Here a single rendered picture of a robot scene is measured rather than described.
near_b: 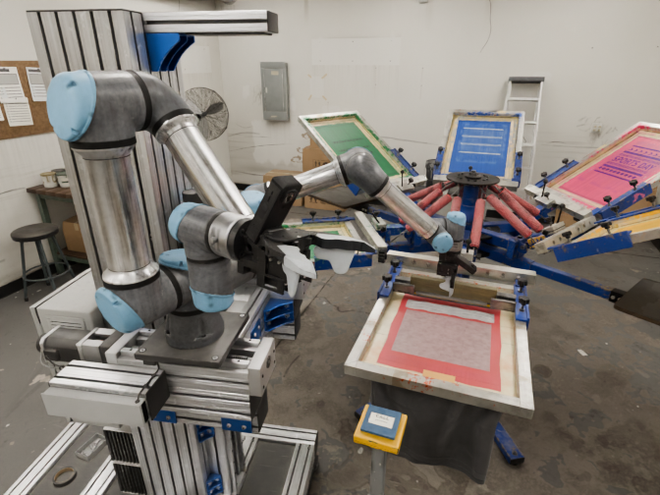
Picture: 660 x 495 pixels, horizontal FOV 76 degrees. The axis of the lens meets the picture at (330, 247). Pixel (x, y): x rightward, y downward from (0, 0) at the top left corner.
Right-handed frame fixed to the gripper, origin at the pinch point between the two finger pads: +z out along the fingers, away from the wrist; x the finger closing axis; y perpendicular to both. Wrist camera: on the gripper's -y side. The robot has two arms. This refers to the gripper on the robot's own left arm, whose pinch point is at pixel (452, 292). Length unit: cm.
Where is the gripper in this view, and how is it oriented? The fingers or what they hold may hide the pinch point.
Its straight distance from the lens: 191.3
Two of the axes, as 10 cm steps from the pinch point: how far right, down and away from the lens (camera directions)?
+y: -9.4, -1.4, 3.2
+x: -3.5, 3.8, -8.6
